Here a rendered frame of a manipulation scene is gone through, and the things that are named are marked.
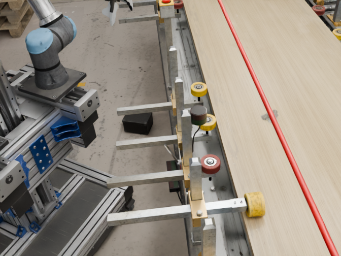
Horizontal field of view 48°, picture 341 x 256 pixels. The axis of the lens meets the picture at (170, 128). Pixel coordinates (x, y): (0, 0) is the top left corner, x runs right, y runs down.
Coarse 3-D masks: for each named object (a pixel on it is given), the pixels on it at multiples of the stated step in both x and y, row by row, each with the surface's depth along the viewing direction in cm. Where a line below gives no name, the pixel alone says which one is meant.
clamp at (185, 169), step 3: (183, 162) 157; (183, 165) 155; (183, 168) 154; (186, 168) 154; (183, 171) 153; (186, 171) 153; (186, 174) 152; (186, 177) 150; (186, 180) 150; (189, 180) 150; (186, 183) 151; (189, 183) 151; (186, 186) 152; (189, 186) 152
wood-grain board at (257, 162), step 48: (192, 0) 265; (240, 0) 260; (288, 0) 256; (288, 48) 211; (336, 48) 207; (240, 96) 182; (288, 96) 179; (336, 96) 177; (240, 144) 158; (288, 144) 156; (336, 144) 154; (240, 192) 140; (288, 192) 138; (336, 192) 137; (288, 240) 124; (336, 240) 123
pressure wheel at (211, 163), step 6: (204, 156) 153; (210, 156) 153; (216, 156) 153; (204, 162) 151; (210, 162) 151; (216, 162) 150; (204, 168) 149; (210, 168) 148; (216, 168) 149; (210, 180) 158
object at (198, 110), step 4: (192, 108) 140; (196, 108) 139; (200, 108) 139; (204, 108) 139; (192, 112) 138; (196, 112) 138; (200, 112) 138; (204, 112) 137; (192, 124) 141; (196, 132) 146; (192, 140) 149; (192, 144) 150; (192, 148) 152; (192, 152) 153
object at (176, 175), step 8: (128, 176) 154; (136, 176) 154; (144, 176) 154; (152, 176) 153; (160, 176) 153; (168, 176) 153; (176, 176) 153; (208, 176) 154; (112, 184) 153; (120, 184) 153; (128, 184) 154; (136, 184) 154
